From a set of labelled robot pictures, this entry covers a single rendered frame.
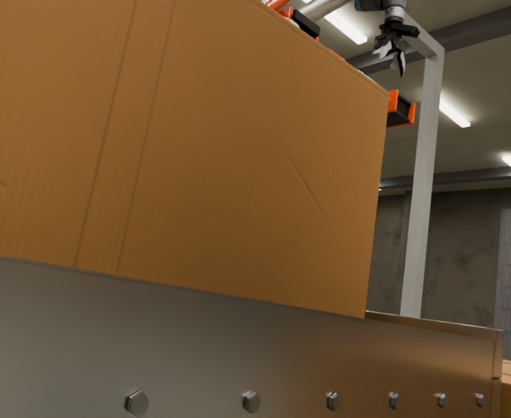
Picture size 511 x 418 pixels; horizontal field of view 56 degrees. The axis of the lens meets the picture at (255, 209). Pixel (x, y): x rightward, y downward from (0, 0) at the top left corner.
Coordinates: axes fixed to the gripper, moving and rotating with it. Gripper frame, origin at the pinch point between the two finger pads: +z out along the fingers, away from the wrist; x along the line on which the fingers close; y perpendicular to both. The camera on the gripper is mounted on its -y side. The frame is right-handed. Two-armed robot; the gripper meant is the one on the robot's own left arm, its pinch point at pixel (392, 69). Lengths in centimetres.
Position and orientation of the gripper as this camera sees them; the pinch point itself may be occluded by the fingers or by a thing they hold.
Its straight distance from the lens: 193.4
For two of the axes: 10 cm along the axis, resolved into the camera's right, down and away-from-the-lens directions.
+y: -6.7, 0.4, 7.4
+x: -7.2, -2.5, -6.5
